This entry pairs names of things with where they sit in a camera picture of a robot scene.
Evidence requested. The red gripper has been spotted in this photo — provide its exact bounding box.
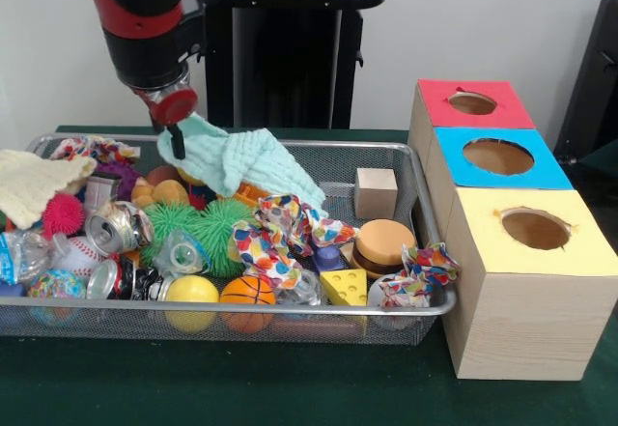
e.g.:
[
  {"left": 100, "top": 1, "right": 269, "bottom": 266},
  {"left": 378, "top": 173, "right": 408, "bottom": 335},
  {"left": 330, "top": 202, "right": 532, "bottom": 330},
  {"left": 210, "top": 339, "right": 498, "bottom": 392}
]
[{"left": 150, "top": 86, "right": 199, "bottom": 161}]

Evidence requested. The mint green cloth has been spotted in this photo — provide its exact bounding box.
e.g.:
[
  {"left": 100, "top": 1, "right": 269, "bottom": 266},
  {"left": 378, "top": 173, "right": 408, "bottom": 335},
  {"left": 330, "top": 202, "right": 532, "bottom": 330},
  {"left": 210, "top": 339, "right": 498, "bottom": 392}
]
[{"left": 157, "top": 112, "right": 327, "bottom": 207}]

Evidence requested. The cream yellow cloth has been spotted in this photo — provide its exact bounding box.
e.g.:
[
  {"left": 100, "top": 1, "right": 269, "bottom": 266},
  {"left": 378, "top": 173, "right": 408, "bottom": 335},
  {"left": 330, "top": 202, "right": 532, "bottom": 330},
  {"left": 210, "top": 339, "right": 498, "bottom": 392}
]
[{"left": 0, "top": 149, "right": 98, "bottom": 232}]

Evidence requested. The clear mesh bin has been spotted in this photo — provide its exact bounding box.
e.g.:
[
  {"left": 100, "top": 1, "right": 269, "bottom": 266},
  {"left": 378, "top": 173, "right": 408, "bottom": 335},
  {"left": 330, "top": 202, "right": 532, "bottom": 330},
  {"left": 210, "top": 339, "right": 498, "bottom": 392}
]
[{"left": 0, "top": 133, "right": 457, "bottom": 348}]

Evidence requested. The wooden box with three holes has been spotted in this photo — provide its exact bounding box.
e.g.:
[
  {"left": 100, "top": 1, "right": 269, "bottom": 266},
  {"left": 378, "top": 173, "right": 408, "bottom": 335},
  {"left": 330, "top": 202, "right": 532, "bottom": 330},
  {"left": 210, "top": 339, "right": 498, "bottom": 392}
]
[{"left": 407, "top": 79, "right": 618, "bottom": 382}]

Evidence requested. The green spiky ball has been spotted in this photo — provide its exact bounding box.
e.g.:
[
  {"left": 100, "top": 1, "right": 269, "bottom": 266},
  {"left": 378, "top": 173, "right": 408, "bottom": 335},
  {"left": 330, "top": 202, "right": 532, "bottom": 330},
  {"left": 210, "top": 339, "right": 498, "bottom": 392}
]
[
  {"left": 143, "top": 202, "right": 199, "bottom": 265},
  {"left": 193, "top": 199, "right": 254, "bottom": 277}
]

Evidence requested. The pink spiky ball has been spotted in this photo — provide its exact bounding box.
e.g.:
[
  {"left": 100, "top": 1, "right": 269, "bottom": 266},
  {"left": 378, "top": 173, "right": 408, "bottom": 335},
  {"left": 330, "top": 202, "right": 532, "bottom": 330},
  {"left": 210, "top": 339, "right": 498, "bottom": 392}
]
[{"left": 42, "top": 192, "right": 86, "bottom": 239}]

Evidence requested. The colourful patterned fabric toy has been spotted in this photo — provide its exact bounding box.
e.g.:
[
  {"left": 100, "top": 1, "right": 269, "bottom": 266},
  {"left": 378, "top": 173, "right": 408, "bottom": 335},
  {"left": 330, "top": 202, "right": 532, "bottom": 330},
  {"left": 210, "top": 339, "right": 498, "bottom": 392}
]
[{"left": 227, "top": 194, "right": 360, "bottom": 287}]

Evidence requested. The yellow ball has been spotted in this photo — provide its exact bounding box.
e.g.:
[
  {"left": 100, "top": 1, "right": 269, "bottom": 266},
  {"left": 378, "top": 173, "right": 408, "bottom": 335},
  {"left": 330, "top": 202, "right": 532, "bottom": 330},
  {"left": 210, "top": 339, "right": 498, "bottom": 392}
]
[{"left": 165, "top": 274, "right": 221, "bottom": 333}]

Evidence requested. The bright orange mini basketball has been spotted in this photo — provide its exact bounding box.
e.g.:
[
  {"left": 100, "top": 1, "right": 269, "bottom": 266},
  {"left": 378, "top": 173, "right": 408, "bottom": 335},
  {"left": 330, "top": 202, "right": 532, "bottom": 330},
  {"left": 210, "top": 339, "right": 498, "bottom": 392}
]
[{"left": 220, "top": 276, "right": 277, "bottom": 335}]

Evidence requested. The light wooden cube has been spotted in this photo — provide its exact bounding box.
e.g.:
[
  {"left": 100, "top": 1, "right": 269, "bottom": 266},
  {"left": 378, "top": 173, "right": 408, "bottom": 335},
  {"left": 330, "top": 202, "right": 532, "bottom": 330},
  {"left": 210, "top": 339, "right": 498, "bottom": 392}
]
[{"left": 353, "top": 167, "right": 399, "bottom": 220}]

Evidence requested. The yellow cone toy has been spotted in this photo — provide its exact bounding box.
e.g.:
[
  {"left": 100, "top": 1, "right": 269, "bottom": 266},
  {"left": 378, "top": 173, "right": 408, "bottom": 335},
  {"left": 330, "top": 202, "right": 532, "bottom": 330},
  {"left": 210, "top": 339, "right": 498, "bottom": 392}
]
[{"left": 320, "top": 270, "right": 369, "bottom": 308}]

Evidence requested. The small basketball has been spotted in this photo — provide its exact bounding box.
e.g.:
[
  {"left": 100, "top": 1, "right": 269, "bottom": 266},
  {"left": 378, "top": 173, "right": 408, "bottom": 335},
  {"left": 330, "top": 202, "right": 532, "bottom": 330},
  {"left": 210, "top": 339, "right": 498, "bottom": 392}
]
[{"left": 348, "top": 218, "right": 417, "bottom": 278}]

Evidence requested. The colourful crinkled packet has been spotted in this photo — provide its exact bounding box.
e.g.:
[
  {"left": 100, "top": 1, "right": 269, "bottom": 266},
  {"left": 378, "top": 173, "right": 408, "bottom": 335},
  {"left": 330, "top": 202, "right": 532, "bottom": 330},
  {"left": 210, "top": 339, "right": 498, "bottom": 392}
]
[{"left": 372, "top": 242, "right": 461, "bottom": 308}]

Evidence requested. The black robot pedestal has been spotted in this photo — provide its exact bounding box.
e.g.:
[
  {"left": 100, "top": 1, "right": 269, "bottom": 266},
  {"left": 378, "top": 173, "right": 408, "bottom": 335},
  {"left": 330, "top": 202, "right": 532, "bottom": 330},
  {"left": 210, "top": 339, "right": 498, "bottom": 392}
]
[{"left": 187, "top": 0, "right": 387, "bottom": 129}]

